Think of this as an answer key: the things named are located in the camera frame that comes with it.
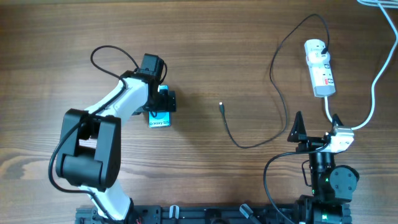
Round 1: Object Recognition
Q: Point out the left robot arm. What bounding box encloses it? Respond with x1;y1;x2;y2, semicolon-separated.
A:
49;54;177;223

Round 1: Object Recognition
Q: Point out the black USB charger cable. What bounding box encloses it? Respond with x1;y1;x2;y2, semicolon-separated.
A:
218;13;330;149

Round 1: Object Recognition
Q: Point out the white power strip cord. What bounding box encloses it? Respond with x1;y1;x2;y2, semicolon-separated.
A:
324;0;398;131

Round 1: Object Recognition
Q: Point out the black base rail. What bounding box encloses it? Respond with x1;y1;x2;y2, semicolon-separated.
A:
75;204;353;224

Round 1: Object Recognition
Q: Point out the white power strip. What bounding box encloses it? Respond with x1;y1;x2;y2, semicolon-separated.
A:
304;39;336;98

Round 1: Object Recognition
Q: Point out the white charger plug adapter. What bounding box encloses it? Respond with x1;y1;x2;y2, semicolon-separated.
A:
306;50;330;67

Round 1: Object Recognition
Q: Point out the blue Galaxy smartphone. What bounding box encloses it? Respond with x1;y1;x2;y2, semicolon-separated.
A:
148;84;172;129

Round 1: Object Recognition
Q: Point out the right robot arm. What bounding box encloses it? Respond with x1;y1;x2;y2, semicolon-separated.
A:
287;112;359;224

